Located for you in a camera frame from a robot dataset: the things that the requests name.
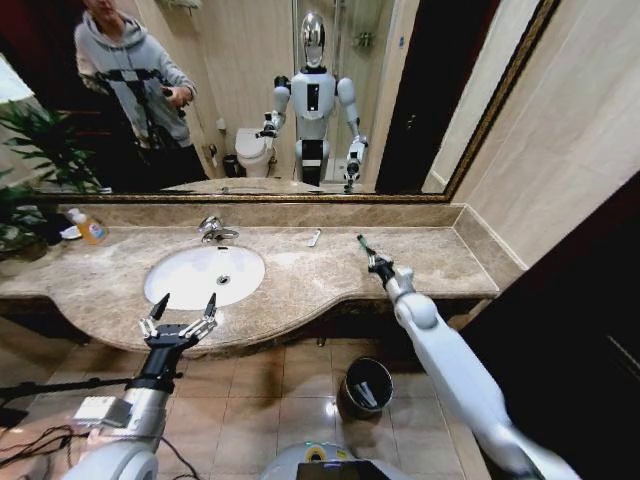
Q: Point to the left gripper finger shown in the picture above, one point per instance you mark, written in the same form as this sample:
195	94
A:
151	320
204	322

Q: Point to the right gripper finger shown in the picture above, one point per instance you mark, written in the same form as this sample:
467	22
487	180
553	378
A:
371	260
382	260

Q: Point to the thin green trash stick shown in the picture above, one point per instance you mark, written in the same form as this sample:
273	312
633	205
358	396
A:
363	242

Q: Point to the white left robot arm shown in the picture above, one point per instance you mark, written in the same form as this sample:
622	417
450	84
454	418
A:
132	430

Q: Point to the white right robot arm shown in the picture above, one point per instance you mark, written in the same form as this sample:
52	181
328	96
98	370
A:
450	360

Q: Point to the metal sink drain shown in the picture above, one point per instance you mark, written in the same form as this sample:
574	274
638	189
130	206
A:
224	279

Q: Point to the white oval sink basin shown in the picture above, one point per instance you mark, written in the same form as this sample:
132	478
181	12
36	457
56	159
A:
200	272

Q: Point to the chrome sink faucet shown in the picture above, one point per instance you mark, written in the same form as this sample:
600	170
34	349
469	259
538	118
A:
214	229

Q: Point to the dark round trash bin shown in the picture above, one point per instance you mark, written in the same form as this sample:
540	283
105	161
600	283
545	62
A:
367	387

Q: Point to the black stand bar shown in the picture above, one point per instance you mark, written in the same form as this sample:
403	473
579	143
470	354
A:
65	386

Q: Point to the orange soap bottle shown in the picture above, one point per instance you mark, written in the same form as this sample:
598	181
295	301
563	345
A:
92	231

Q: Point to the white soap dish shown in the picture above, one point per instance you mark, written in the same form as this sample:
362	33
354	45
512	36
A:
71	232

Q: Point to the white robot front shell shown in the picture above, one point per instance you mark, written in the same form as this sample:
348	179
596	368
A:
330	462

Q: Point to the green potted plant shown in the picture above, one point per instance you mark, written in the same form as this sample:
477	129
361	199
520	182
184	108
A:
35	165

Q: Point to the dark wooden cabinet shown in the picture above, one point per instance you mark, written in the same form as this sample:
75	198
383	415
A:
575	325

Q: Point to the large framed wall mirror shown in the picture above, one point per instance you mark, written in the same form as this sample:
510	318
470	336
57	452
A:
250	75

